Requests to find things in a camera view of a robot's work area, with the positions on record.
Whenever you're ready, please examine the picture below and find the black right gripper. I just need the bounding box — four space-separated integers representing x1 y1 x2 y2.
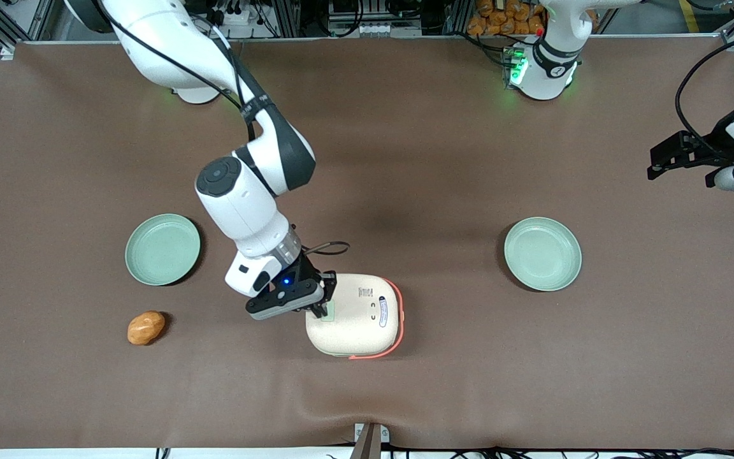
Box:
284 252 338 320

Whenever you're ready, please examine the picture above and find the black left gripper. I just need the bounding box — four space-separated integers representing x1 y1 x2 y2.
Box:
647 113 734 180

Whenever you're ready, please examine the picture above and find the white lunch box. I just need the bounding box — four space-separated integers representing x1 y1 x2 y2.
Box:
305 273 405 361

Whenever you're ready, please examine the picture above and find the pale green round plate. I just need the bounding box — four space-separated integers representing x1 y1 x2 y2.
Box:
125 214 202 286
503 217 582 292

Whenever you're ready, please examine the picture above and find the orange-brown bread roll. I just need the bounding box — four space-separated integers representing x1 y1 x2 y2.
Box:
127 310 167 346

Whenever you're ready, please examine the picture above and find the brown table mat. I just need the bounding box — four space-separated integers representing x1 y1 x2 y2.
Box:
0 37 734 451

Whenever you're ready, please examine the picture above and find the bag of orange bread rolls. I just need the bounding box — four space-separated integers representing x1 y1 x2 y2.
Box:
466 0 547 38

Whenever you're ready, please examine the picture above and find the white power strip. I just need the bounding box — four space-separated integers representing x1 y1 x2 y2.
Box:
210 0 267 27

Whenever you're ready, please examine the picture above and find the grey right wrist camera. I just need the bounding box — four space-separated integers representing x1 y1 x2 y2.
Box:
245 279 327 321

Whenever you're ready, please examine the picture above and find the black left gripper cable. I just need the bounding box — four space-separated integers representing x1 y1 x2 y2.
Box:
674 28 734 160

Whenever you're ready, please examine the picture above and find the grey metal clamp bracket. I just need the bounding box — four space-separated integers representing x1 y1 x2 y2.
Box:
354 423 391 459

